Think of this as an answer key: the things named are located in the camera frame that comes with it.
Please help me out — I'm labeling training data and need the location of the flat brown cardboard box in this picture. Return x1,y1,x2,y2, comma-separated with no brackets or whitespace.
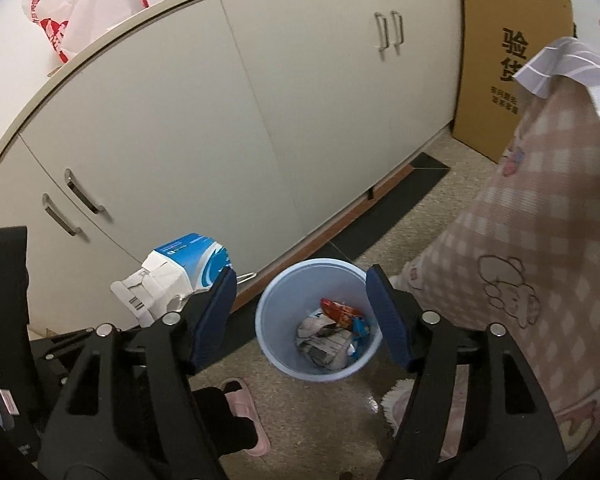
452,0,576,164

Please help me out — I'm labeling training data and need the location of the blue and white carton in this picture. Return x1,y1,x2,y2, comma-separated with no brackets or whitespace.
111,233,234,329

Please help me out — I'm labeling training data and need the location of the light blue trash bin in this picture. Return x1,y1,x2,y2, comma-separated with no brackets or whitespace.
255,258,384,381

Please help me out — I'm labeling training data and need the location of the crumpled white paper carton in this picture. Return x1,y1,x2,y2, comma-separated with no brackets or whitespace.
295,314,356,369

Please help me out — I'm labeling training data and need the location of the metal cabinet door handle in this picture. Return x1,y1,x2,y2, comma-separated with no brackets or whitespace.
373,10,389,51
63,168,106,215
390,9,406,55
41,192,84,237

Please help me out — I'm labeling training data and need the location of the long white cabinet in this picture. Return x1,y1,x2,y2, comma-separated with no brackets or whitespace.
0,0,466,336

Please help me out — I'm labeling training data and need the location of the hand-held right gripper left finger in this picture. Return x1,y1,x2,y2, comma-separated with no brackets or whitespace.
36,266,238,480

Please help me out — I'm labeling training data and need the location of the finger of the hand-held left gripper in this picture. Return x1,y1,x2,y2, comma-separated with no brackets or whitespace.
29,327,101,387

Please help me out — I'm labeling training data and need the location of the person's black-socked foot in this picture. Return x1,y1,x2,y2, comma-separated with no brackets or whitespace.
192,385,259,454

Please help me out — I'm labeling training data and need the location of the pink checked bed sheet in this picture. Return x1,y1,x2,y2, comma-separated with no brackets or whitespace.
395,80,600,462

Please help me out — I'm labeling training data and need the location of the blue and white wrapper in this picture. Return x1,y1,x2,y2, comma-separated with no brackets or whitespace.
351,319,371,349

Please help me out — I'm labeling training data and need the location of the red snack wrapper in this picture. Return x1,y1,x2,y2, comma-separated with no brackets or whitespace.
320,298,364,331

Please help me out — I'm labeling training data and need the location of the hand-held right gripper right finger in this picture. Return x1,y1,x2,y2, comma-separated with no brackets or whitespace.
366,263,570,480

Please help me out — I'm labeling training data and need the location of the pink slipper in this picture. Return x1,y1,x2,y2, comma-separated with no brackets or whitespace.
219,377,271,457

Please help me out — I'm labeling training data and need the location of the white and red plastic bag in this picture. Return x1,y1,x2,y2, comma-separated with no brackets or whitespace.
21,0,151,65

